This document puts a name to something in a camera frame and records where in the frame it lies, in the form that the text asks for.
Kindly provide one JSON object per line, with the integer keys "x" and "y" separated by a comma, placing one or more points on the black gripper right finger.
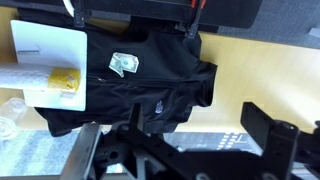
{"x": 282, "y": 143}

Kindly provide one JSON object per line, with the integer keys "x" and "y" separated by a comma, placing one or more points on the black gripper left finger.
{"x": 80, "y": 162}

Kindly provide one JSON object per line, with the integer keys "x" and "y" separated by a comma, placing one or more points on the black zip-up jacket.
{"x": 171, "y": 79}

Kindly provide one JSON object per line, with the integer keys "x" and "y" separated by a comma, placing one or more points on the folded dollar bill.
{"x": 121, "y": 62}

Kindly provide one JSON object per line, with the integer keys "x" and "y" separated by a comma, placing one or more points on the white paper towel roll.
{"x": 24, "y": 76}

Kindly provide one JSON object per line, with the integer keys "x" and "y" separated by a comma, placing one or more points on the clear plastic cup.
{"x": 11, "y": 112}

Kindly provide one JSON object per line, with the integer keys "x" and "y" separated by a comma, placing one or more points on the black clamp left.
{"x": 81, "y": 14}

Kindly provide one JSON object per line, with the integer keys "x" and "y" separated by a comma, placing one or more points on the black clamp orange handle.
{"x": 192, "y": 26}

